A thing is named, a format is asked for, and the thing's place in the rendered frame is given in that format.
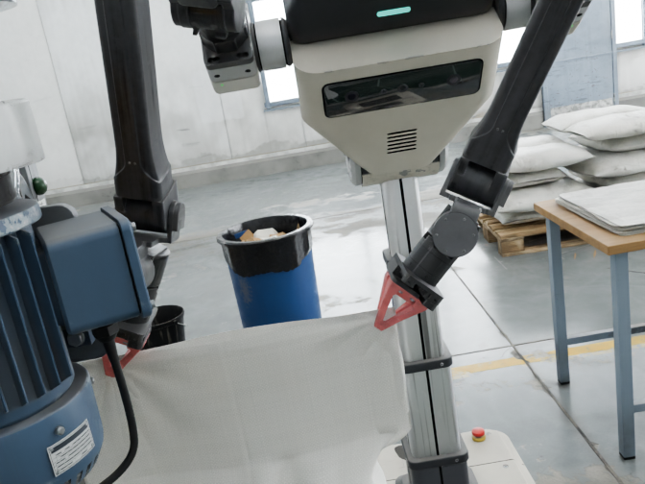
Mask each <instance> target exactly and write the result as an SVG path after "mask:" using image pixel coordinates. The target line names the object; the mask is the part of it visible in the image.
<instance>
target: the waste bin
mask: <svg viewBox="0 0 645 484"><path fill-rule="evenodd" d="M298 224H299V227H300V229H298V230H297V227H298ZM313 225H314V222H313V219H312V218H310V217H309V216H306V215H302V214H277V215H269V216H263V217H258V218H254V219H250V220H247V221H243V222H240V223H237V224H234V225H232V226H230V227H228V228H226V229H224V230H222V231H220V232H219V234H218V235H217V237H216V240H217V243H218V244H220V245H222V250H223V254H224V257H225V260H226V262H227V265H228V269H229V273H230V277H231V281H232V285H233V289H234V294H235V298H236V301H237V305H238V309H239V313H240V317H241V321H242V326H243V328H246V327H258V326H264V325H270V324H278V323H285V322H293V321H300V320H309V319H317V318H321V317H322V312H321V305H320V298H319V291H318V284H317V278H316V271H315V264H314V258H313V252H312V246H313V240H312V232H311V228H312V227H313ZM271 228H273V229H274V230H276V231H277V233H280V232H285V233H286V234H284V235H280V236H277V237H273V238H268V239H263V240H256V241H246V242H241V241H242V240H241V239H240V237H241V236H242V235H243V234H244V233H245V232H246V231H247V230H250V231H251V232H252V233H255V232H256V231H257V230H265V229H271Z"/></svg>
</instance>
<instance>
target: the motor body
mask: <svg viewBox="0 0 645 484"><path fill-rule="evenodd" d="M41 216H42V213H41V209H40V206H39V202H38V201H36V200H33V199H15V200H14V201H13V202H11V203H9V204H7V205H5V206H1V207H0V484H79V483H80V482H81V481H82V480H83V479H84V478H85V477H86V476H87V475H88V474H89V472H90V471H91V470H92V468H93V467H94V465H95V463H96V461H97V459H98V456H99V453H100V450H101V447H102V444H103V441H104V429H103V424H102V420H101V417H100V413H99V409H98V405H97V401H96V398H95V395H94V391H93V387H92V384H94V382H95V380H94V377H92V376H90V375H89V372H88V370H87V369H86V368H85V367H84V366H83V365H81V364H78V363H75V362H71V359H70V356H69V352H68V349H67V347H66V343H65V340H64V336H63V333H62V329H61V327H59V325H58V322H57V318H56V315H55V311H54V308H53V306H52V302H51V299H50V295H49V292H48V288H47V285H46V282H45V278H44V275H43V272H42V269H41V265H40V262H39V259H38V255H37V252H36V248H37V243H36V238H35V235H34V231H33V228H32V224H33V223H35V222H36V221H38V220H39V219H40V218H41Z"/></svg>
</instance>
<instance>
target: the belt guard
mask: <svg viewBox="0 0 645 484"><path fill-rule="evenodd" d="M44 159H45V155H44V152H43V148H42V145H41V141H40V138H39V134H38V130H37V127H36V121H35V118H34V114H33V111H32V107H31V103H30V101H29V100H28V99H26V98H18V99H11V100H5V101H0V174H1V173H5V172H9V171H11V170H15V169H18V168H22V167H25V166H28V165H31V164H34V163H37V162H39V161H42V160H44Z"/></svg>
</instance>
